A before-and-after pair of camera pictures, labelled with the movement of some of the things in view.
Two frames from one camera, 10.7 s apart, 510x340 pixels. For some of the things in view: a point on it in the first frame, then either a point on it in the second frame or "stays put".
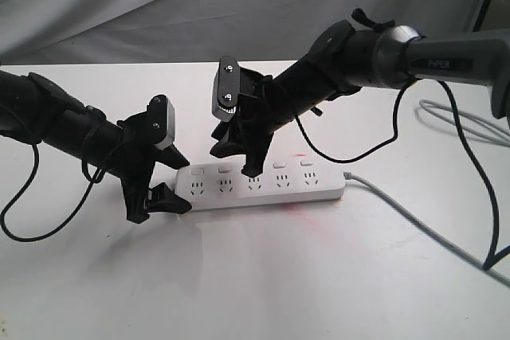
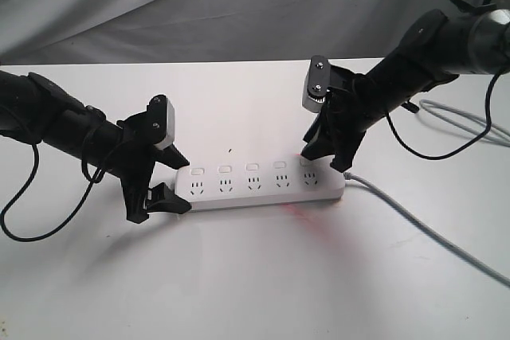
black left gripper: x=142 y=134 stays put
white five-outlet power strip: x=209 y=186 stays put
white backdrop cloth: x=174 y=10 stays put
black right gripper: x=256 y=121 → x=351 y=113
